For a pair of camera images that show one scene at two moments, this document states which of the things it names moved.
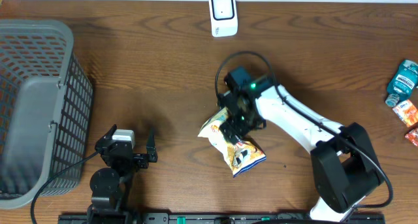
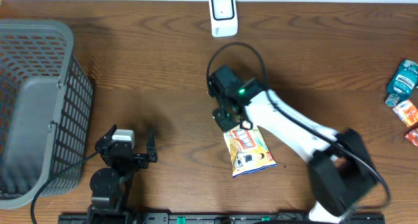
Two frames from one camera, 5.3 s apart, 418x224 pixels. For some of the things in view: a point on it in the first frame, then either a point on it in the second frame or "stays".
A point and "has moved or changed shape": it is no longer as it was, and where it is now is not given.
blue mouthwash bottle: [403, 83] stays
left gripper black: [142, 160] stays
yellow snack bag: [242, 156] has moved or changed shape
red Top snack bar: [413, 136] stays
